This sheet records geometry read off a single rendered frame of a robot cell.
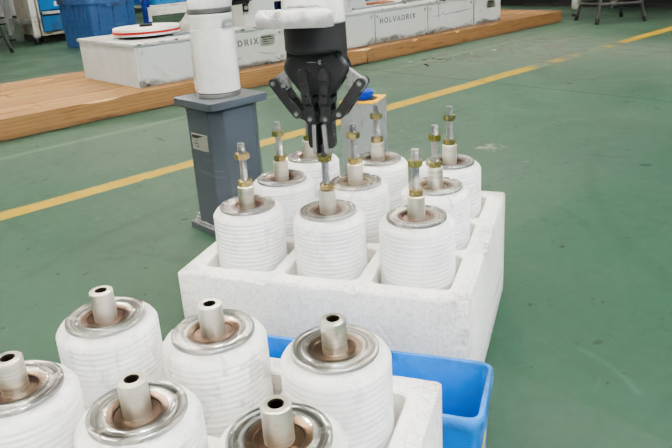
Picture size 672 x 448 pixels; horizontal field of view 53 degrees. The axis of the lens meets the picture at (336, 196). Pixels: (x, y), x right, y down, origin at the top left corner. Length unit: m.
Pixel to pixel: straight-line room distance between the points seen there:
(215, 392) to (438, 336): 0.32
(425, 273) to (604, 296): 0.47
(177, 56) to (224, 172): 1.70
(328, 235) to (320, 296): 0.08
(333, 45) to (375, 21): 3.07
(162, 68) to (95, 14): 2.43
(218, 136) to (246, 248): 0.56
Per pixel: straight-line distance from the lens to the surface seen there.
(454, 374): 0.83
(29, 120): 2.79
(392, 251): 0.84
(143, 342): 0.68
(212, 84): 1.44
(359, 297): 0.84
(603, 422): 0.95
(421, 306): 0.82
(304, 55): 0.84
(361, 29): 3.80
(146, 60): 3.04
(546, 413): 0.95
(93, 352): 0.67
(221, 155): 1.45
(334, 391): 0.56
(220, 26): 1.43
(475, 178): 1.06
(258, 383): 0.64
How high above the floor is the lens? 0.57
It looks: 20 degrees down
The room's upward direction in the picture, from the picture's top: 4 degrees counter-clockwise
